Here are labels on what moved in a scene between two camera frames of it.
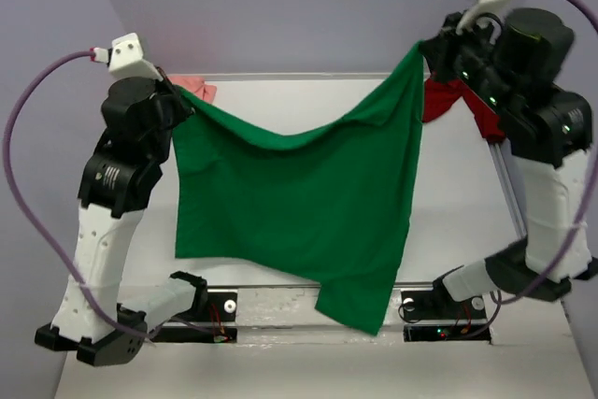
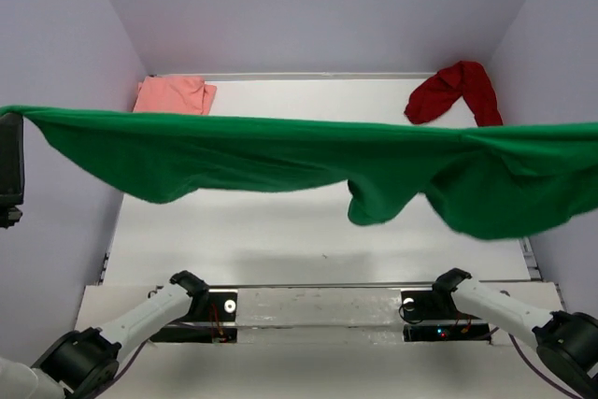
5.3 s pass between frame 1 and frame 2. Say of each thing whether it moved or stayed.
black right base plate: stayed
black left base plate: stayed
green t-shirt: moved
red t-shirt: stayed
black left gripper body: moved
